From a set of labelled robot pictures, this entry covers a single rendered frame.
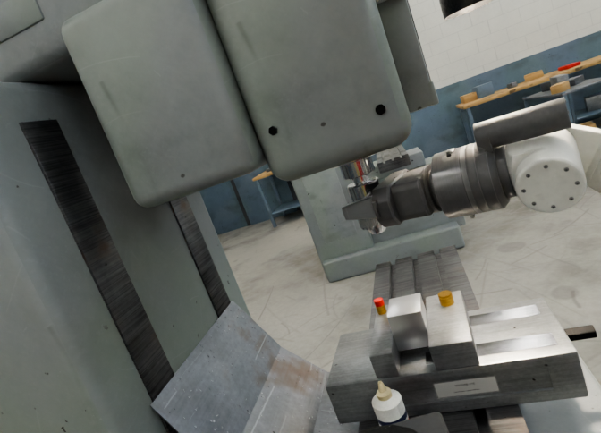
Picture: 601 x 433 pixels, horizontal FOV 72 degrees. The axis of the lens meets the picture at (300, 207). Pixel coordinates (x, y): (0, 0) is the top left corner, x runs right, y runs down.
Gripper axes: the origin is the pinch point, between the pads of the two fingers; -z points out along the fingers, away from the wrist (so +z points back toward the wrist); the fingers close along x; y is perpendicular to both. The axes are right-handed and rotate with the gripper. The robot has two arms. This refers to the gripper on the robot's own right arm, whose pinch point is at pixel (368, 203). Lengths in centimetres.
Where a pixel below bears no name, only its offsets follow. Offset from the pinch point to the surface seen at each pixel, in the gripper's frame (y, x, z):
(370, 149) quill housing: -8.3, 7.7, 6.2
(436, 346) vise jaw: 20.9, 5.3, 5.0
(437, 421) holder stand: 13.1, 27.0, 12.1
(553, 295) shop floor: 123, -189, -1
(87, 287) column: -4.0, 27.0, -30.2
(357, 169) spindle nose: -5.6, 2.2, 1.0
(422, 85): -13.3, -1.6, 11.8
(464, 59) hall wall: -27, -656, -81
